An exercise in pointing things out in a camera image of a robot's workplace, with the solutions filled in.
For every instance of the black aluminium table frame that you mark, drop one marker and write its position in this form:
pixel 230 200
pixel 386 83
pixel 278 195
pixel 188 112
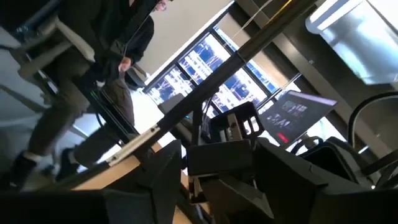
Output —
pixel 217 77

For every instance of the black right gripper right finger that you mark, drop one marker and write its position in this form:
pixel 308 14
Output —
pixel 304 193

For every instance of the grey office chair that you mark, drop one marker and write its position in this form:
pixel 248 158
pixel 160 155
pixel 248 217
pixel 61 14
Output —
pixel 74 43

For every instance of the open laptop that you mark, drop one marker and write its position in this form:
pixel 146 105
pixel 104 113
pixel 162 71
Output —
pixel 295 115

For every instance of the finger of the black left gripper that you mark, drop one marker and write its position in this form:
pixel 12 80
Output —
pixel 236 202

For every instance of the large glass window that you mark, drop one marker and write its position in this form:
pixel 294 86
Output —
pixel 202 59

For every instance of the person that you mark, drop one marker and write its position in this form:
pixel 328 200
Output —
pixel 77 93

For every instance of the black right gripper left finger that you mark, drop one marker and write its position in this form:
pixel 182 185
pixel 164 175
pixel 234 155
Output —
pixel 155 193

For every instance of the large ceiling light panel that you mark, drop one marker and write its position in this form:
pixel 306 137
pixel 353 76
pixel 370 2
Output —
pixel 357 37

